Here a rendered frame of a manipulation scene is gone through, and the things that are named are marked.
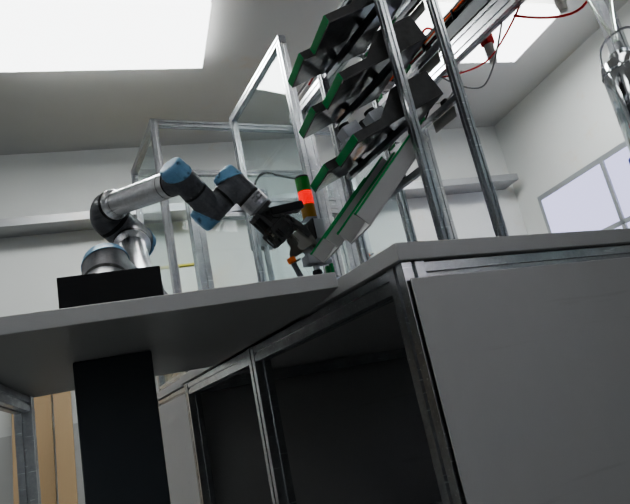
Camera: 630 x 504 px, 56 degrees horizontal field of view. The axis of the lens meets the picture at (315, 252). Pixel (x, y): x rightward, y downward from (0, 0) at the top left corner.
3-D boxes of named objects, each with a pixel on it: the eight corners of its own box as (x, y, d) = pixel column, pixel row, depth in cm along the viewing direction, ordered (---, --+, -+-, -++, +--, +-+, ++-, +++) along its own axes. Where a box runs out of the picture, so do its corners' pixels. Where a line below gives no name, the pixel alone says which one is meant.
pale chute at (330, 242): (339, 248, 140) (324, 237, 140) (323, 264, 152) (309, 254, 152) (395, 166, 151) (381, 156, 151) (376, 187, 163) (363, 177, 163)
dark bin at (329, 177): (328, 171, 146) (311, 148, 147) (315, 192, 158) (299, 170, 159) (409, 124, 157) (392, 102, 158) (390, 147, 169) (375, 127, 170)
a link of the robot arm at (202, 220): (176, 204, 168) (203, 176, 170) (202, 229, 174) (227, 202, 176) (186, 209, 162) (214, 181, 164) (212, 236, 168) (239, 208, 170)
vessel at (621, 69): (666, 135, 154) (618, 13, 164) (619, 160, 166) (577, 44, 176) (698, 137, 160) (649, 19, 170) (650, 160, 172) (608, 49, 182)
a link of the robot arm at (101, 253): (69, 284, 142) (70, 258, 153) (110, 316, 149) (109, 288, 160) (107, 253, 141) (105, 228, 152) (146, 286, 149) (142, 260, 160)
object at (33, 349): (-128, 353, 83) (-128, 333, 84) (10, 401, 165) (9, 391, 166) (338, 287, 104) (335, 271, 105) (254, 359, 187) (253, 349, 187)
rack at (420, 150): (451, 268, 124) (367, -42, 145) (365, 309, 155) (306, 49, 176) (523, 261, 134) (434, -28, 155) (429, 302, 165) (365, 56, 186)
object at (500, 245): (399, 260, 93) (394, 242, 94) (180, 385, 220) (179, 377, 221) (828, 226, 159) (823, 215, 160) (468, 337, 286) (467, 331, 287)
